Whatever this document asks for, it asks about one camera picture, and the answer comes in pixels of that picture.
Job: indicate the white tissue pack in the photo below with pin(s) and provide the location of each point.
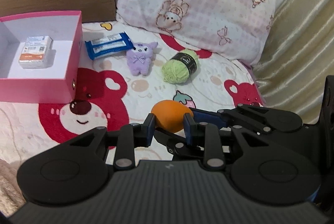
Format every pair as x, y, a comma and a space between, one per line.
38, 41

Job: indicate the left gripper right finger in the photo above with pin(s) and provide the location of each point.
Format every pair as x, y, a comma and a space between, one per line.
200, 131

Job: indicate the purple Kuromi plush toy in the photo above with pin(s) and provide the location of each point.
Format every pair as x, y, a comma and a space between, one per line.
139, 58

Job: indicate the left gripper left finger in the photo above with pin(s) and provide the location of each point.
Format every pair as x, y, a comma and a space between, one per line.
130, 137

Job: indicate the golden satin curtain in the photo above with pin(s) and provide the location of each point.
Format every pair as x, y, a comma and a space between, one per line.
297, 57

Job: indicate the green yarn ball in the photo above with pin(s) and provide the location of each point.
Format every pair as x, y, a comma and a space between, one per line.
180, 67

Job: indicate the pink cardboard box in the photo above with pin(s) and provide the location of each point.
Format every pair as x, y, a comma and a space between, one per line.
55, 84

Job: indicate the blue wet wipes pack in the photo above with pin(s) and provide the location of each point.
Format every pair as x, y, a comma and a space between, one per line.
98, 48

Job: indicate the orange label plastic box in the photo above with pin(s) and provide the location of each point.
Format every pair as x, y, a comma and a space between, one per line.
34, 57

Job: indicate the orange ball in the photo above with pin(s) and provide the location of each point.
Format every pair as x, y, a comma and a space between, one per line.
169, 115

